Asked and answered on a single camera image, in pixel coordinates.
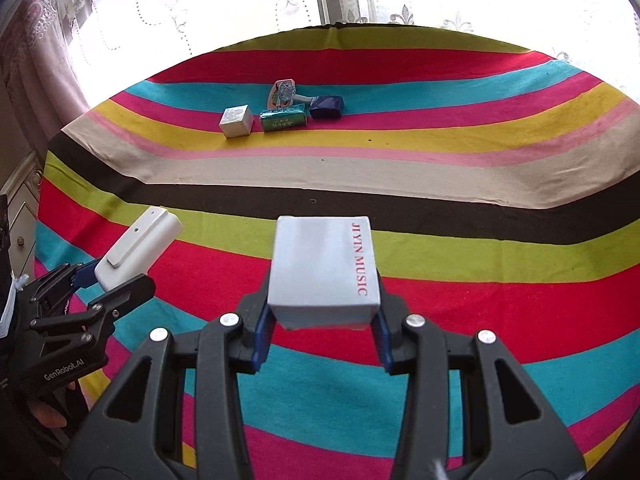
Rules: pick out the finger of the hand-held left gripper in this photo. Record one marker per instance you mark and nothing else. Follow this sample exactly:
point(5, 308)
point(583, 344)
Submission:
point(110, 310)
point(82, 274)

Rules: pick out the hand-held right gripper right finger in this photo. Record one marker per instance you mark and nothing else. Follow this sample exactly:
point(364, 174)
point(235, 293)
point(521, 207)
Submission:
point(384, 345)

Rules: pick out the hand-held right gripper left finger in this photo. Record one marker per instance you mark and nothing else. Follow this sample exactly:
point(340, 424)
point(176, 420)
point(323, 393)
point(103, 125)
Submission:
point(260, 342)

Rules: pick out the white plastic clip device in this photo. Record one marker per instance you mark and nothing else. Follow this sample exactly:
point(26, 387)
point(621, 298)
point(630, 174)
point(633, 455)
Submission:
point(140, 245)

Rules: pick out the white box with red print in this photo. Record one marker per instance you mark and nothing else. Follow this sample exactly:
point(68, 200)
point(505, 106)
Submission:
point(320, 270)

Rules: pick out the person's left hand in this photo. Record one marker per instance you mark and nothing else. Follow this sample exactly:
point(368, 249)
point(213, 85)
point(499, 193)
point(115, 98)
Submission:
point(47, 414)

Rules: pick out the white cabinet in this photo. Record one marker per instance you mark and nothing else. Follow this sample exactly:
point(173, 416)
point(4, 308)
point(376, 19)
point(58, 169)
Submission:
point(22, 225)

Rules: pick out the striped colourful blanket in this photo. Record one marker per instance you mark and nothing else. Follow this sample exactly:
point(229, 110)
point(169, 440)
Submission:
point(350, 175)

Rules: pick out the white cube box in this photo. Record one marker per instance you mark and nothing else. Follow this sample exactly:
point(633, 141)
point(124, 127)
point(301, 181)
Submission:
point(236, 121)

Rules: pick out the green packet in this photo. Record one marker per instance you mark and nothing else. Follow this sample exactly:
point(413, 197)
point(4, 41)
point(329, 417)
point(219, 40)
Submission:
point(283, 119)

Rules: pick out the brown patterned curtain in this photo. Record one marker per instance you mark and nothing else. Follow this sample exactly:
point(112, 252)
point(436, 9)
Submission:
point(35, 35)

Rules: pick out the dark blue packet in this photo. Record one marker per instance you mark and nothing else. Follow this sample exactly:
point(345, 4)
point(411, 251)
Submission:
point(326, 107)

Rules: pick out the small white item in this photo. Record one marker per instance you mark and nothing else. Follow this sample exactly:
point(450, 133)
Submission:
point(304, 98)

